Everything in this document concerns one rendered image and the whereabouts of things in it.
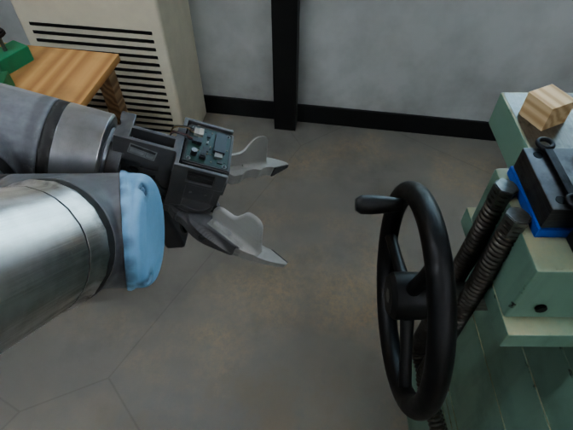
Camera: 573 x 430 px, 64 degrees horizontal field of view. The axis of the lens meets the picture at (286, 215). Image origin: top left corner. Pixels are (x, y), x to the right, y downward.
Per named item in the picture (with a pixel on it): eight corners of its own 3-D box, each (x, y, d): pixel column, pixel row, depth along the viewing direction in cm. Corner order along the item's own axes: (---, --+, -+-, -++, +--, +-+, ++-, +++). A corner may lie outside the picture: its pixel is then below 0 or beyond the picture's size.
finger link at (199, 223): (226, 255, 46) (164, 200, 48) (222, 264, 47) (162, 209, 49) (255, 231, 49) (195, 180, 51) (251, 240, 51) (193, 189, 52)
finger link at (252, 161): (301, 140, 55) (237, 154, 49) (284, 173, 59) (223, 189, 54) (287, 122, 56) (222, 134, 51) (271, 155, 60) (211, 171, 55)
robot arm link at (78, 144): (49, 207, 46) (78, 144, 53) (99, 218, 48) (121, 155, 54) (45, 144, 40) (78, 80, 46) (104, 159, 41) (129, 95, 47)
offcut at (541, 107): (518, 113, 68) (528, 91, 65) (541, 105, 69) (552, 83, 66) (541, 131, 65) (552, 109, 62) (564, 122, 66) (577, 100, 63)
